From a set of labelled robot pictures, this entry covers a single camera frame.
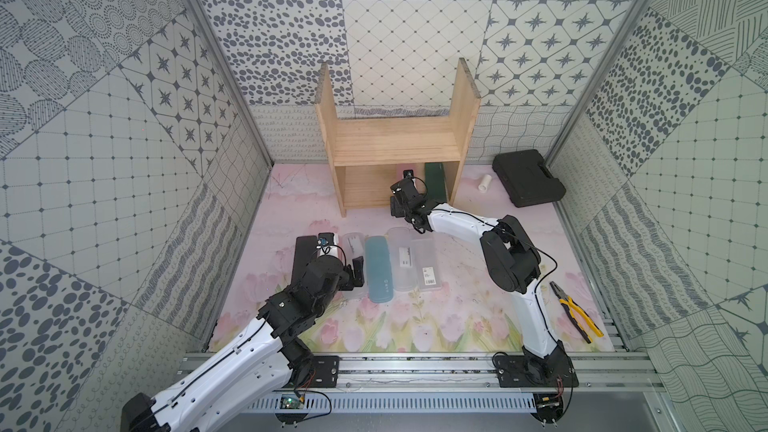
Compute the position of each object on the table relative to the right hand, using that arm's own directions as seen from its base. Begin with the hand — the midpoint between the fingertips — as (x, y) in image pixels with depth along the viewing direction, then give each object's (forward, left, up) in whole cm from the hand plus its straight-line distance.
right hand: (409, 201), depth 101 cm
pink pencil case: (+16, -4, 0) cm, 16 cm away
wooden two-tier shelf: (+2, +13, +22) cm, 25 cm away
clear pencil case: (-19, +2, -5) cm, 20 cm away
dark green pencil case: (+8, -9, +2) cm, 12 cm away
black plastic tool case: (+14, -45, -3) cm, 47 cm away
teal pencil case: (-18, +10, -8) cm, 22 cm away
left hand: (-26, +17, +10) cm, 32 cm away
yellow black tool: (-35, -49, -9) cm, 61 cm away
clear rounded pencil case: (-14, +18, -5) cm, 24 cm away
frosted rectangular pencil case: (-22, -5, -5) cm, 23 cm away
